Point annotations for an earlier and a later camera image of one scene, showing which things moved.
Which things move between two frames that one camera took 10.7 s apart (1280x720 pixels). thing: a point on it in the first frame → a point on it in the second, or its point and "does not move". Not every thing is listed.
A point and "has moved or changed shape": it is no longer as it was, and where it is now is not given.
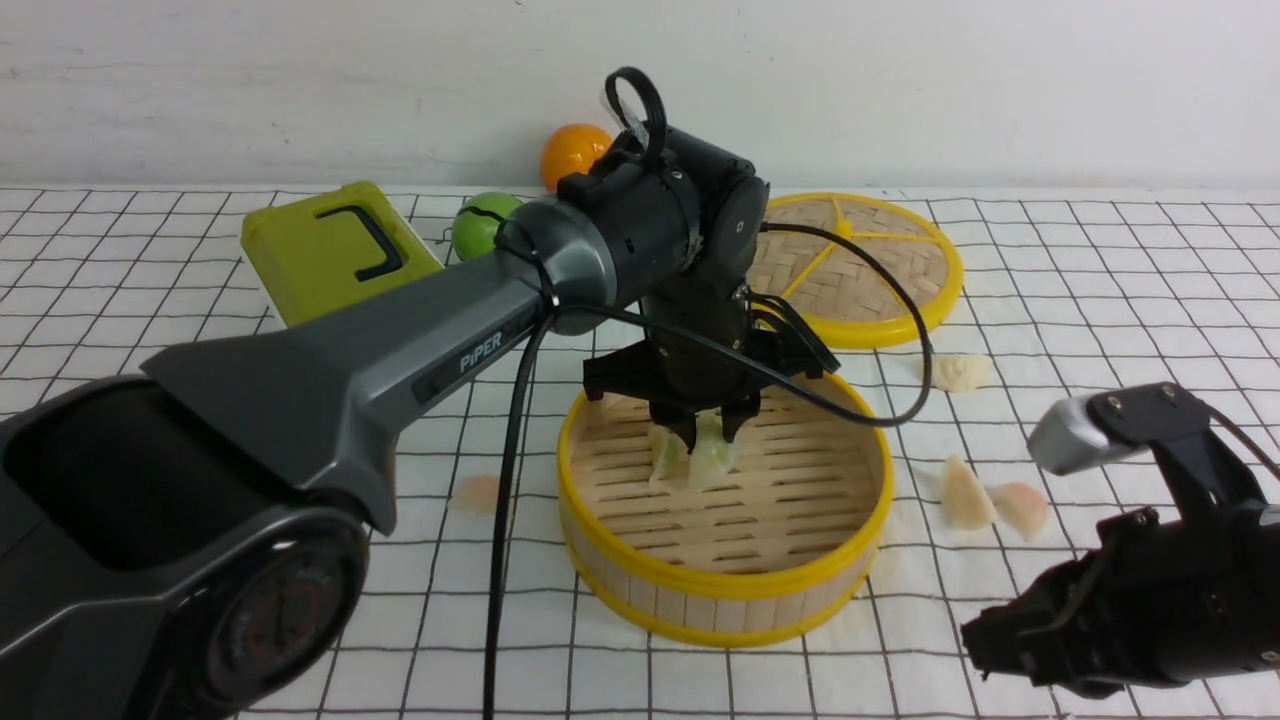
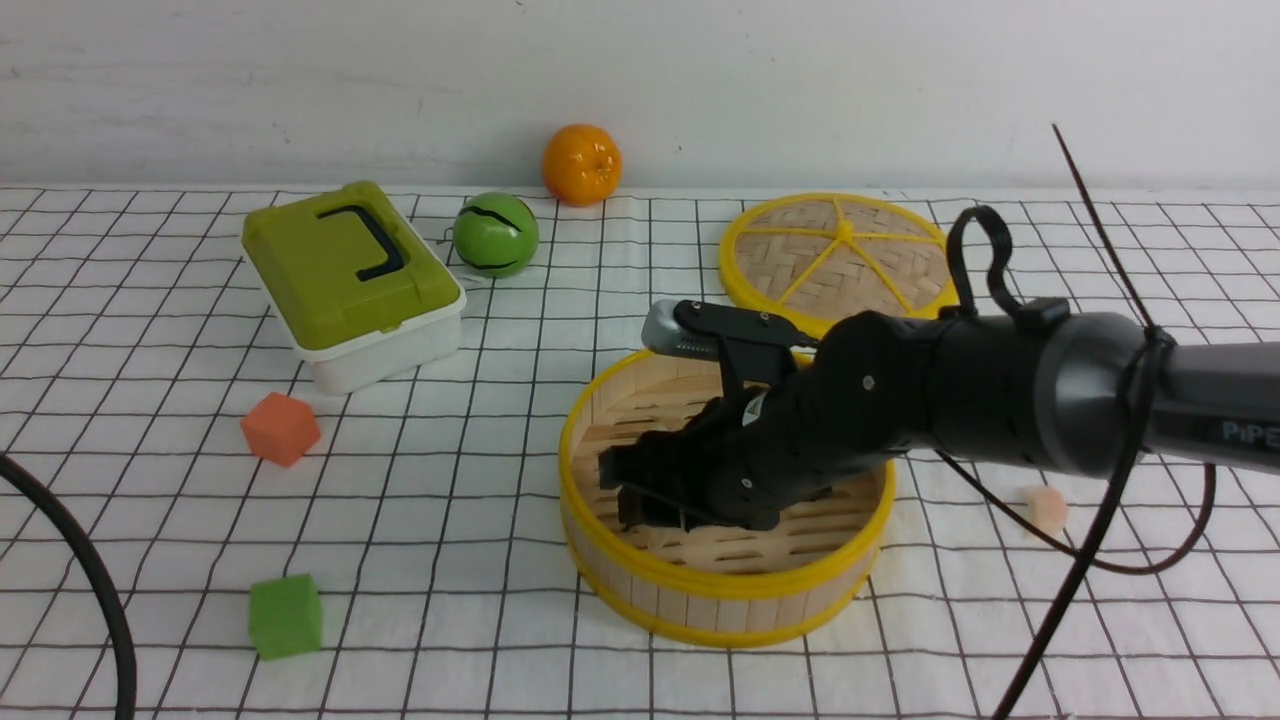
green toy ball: x=473 y=234 does not move
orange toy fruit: x=571 y=148 does not move
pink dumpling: x=1022 y=506 has moved or changed shape
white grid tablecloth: x=1066 y=294 does not move
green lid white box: x=315 y=255 does not move
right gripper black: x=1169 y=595 → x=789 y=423
